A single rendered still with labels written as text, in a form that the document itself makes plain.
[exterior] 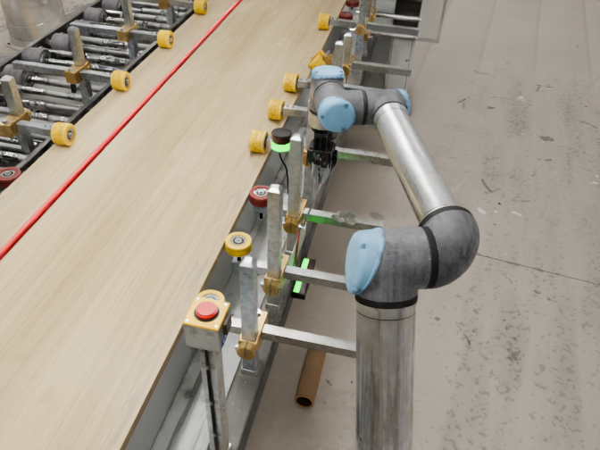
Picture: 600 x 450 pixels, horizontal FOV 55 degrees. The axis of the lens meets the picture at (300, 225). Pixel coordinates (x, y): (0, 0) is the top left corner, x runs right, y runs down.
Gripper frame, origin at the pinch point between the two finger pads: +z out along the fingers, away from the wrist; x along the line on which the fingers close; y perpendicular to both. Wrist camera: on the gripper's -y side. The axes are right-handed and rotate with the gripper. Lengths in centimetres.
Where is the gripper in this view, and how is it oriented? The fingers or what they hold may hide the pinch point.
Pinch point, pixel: (320, 178)
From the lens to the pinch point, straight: 179.2
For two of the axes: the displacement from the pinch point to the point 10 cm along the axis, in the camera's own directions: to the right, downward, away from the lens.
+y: -2.2, 6.1, -7.7
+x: 9.8, 1.7, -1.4
